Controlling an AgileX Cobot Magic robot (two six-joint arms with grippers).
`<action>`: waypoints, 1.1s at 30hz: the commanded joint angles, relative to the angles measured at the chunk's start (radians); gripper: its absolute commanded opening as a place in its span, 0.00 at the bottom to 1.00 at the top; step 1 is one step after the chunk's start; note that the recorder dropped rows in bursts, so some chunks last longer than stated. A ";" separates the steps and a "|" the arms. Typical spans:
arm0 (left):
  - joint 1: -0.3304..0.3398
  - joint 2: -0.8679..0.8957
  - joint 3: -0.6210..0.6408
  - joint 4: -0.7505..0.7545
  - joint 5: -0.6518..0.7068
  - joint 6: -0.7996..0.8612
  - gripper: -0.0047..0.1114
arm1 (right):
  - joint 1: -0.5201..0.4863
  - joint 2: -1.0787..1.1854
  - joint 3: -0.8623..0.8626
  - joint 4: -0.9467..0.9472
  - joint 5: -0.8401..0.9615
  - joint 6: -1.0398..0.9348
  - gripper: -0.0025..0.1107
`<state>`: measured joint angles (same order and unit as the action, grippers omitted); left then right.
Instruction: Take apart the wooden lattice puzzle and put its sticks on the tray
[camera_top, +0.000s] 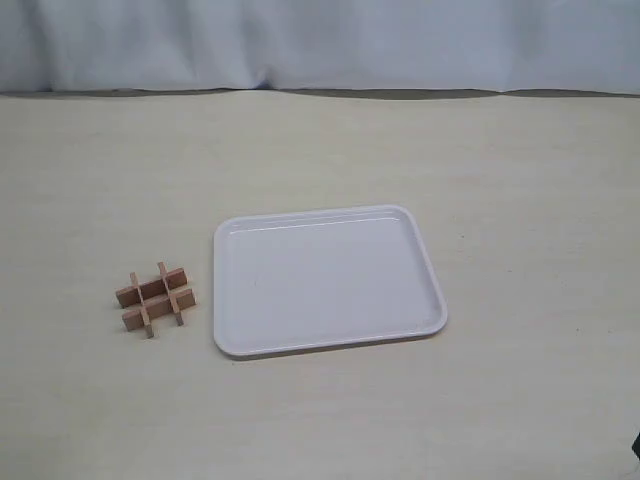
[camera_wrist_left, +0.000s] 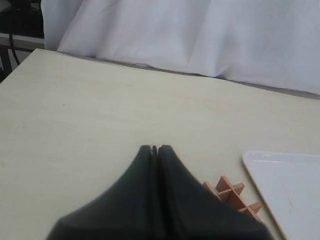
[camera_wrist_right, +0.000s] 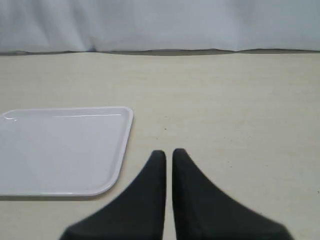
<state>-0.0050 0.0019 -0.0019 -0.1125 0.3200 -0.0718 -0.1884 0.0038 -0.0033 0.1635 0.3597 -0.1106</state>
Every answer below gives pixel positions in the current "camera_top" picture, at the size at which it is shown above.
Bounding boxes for dark object at edge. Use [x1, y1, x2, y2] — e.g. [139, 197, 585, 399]
[631, 434, 640, 459]

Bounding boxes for white backdrop curtain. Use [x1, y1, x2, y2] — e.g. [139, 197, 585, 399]
[1, 1, 639, 94]

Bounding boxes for wooden notched puzzle piece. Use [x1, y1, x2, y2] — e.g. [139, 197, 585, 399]
[122, 288, 196, 331]
[157, 261, 184, 326]
[130, 272, 154, 339]
[115, 268, 188, 308]

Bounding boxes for white plastic tray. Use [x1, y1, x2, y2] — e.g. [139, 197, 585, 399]
[212, 205, 448, 359]

